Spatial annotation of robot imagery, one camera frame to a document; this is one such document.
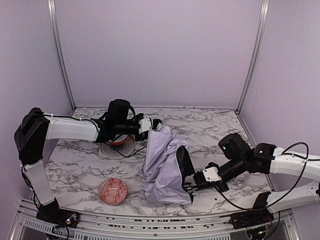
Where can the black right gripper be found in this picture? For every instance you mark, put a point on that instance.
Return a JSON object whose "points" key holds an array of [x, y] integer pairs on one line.
{"points": [[198, 180]]}

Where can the patterned plate under bowl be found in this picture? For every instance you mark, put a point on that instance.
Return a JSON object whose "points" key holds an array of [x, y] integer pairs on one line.
{"points": [[110, 152]]}

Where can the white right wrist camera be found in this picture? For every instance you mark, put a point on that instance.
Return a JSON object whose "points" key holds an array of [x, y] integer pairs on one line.
{"points": [[211, 174]]}

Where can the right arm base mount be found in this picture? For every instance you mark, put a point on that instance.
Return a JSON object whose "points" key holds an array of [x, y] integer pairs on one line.
{"points": [[247, 219]]}

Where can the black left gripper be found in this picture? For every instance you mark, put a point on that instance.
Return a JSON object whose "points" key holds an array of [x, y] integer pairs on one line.
{"points": [[155, 124]]}

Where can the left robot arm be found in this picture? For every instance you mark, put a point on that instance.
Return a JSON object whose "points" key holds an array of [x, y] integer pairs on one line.
{"points": [[35, 129]]}

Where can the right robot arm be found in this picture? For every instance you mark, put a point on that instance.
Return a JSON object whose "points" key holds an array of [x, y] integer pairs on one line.
{"points": [[266, 159]]}

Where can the lilac folding umbrella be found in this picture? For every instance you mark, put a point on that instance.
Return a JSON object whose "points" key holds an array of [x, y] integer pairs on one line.
{"points": [[166, 166]]}

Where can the left aluminium frame post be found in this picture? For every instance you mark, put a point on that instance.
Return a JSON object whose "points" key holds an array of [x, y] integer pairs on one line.
{"points": [[59, 52]]}

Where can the white bowl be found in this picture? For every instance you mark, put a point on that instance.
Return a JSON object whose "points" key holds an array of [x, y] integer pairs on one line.
{"points": [[120, 141]]}

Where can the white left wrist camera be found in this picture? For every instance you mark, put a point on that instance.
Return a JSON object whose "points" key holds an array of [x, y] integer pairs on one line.
{"points": [[145, 125]]}

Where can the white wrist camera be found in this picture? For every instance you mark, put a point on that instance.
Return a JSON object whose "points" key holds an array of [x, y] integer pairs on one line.
{"points": [[211, 174], [145, 125]]}

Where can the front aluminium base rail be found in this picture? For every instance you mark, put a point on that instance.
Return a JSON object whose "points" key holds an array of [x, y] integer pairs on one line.
{"points": [[99, 226]]}

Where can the aluminium frame post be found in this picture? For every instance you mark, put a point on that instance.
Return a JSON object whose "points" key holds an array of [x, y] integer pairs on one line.
{"points": [[261, 27], [59, 52]]}

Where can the right aluminium frame post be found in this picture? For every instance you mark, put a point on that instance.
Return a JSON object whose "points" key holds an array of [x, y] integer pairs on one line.
{"points": [[261, 27]]}

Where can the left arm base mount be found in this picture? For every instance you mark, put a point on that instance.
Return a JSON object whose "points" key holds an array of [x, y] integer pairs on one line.
{"points": [[60, 217]]}

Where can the red patterned bowl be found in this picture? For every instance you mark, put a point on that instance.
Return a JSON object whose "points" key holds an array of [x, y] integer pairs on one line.
{"points": [[113, 191]]}

